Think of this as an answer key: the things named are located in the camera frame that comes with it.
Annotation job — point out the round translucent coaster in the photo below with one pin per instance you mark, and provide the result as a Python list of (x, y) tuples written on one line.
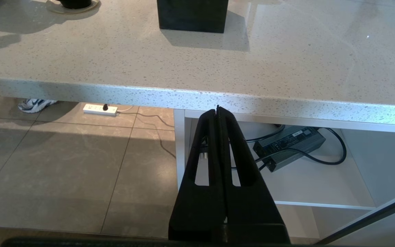
[(51, 8)]

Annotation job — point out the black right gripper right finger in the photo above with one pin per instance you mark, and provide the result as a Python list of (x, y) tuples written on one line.
[(249, 209)]

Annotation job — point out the white and blue sneaker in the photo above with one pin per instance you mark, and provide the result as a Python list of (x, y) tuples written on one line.
[(34, 105)]

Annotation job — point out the white under-counter shelf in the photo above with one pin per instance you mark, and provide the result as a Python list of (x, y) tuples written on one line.
[(321, 185)]

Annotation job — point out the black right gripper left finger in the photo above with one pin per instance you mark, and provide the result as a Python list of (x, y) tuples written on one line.
[(201, 212)]

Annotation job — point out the grey charger power brick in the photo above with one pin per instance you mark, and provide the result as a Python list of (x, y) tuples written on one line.
[(286, 147)]

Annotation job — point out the black tissue box white top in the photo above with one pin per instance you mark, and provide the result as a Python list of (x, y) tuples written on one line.
[(194, 17)]

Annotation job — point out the white power strip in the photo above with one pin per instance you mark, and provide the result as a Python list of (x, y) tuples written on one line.
[(96, 109)]

